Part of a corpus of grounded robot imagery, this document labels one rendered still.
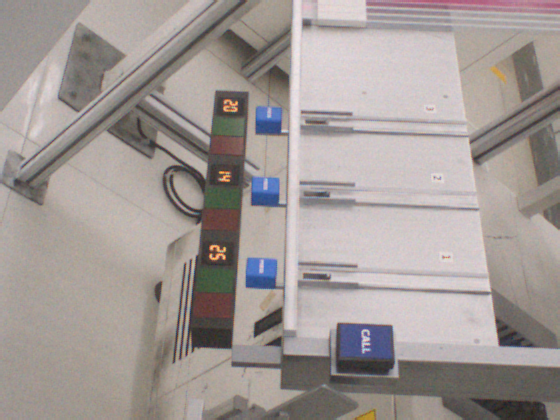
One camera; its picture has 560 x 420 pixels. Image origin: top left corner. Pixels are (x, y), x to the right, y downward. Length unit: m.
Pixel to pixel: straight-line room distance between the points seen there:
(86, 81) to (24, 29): 1.00
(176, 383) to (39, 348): 0.23
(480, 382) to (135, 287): 1.04
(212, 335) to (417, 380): 0.20
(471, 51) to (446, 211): 1.52
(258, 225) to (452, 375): 0.79
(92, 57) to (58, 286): 0.58
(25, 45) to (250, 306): 0.66
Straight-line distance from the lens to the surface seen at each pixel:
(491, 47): 2.55
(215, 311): 0.96
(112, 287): 1.85
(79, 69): 2.10
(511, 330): 1.45
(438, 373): 0.94
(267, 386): 1.46
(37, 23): 1.12
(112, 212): 1.94
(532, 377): 0.96
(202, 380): 1.59
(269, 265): 0.97
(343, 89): 1.18
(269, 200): 1.04
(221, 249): 1.01
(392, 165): 1.09
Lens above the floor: 1.27
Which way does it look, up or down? 33 degrees down
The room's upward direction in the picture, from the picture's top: 57 degrees clockwise
